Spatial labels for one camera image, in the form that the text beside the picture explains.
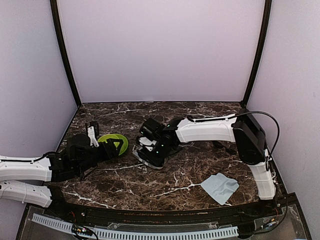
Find gold frame sunglasses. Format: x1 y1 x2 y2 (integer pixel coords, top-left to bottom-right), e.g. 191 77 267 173
212 140 238 156

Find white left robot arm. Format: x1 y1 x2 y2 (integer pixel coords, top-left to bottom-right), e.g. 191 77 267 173
0 133 128 218

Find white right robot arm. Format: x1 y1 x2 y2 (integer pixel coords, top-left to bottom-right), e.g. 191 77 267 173
132 108 276 217

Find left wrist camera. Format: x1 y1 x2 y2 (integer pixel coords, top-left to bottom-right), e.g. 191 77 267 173
85 121 100 148

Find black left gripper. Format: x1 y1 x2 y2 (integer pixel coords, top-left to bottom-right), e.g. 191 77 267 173
76 138 123 175

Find white slotted cable duct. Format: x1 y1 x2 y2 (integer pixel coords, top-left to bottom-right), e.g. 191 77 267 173
31 213 239 240

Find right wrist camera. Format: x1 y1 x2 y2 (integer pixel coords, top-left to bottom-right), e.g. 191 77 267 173
137 136 157 152

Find black corner frame post left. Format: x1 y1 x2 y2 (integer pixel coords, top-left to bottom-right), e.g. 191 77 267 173
49 0 82 108

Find blue cleaning cloth right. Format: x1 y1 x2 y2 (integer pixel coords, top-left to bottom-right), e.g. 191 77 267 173
200 173 239 205

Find plaid brown glasses case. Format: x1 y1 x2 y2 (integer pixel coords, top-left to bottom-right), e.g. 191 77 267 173
132 148 165 170

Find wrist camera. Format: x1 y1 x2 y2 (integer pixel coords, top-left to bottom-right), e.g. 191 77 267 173
137 136 157 152
85 121 100 148

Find green plate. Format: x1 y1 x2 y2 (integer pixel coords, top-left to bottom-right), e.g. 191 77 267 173
98 133 129 158

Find black corner frame post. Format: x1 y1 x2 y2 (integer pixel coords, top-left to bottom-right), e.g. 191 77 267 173
49 0 82 108
240 0 273 108

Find black corner frame post right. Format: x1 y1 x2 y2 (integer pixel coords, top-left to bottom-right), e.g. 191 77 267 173
240 0 273 108

